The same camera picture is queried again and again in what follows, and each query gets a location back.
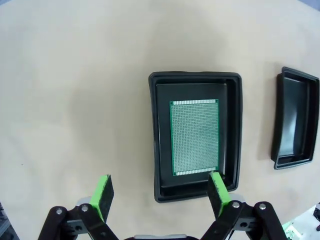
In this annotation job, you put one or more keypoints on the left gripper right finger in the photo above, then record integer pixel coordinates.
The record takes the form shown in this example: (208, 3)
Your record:
(220, 197)

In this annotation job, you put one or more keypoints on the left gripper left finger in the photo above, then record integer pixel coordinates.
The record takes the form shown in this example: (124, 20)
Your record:
(100, 200)

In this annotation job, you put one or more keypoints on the black plastic ESD tray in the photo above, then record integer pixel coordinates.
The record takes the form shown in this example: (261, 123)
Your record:
(295, 120)
(160, 140)

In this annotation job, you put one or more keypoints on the green perforated circuit board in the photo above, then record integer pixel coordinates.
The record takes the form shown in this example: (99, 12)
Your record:
(193, 137)

